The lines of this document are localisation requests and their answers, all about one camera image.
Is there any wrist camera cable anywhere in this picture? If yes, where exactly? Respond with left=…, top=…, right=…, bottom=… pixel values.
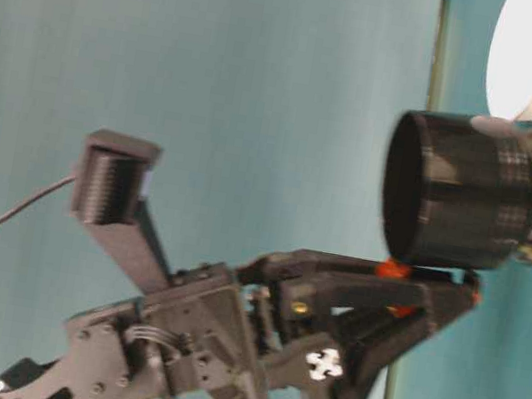
left=0, top=165, right=79, bottom=287

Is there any black cup holder red handle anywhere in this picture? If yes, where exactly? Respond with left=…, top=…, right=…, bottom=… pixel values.
left=360, top=101, right=532, bottom=339

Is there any blue-green table cloth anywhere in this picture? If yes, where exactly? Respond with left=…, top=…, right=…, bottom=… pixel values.
left=380, top=0, right=532, bottom=399

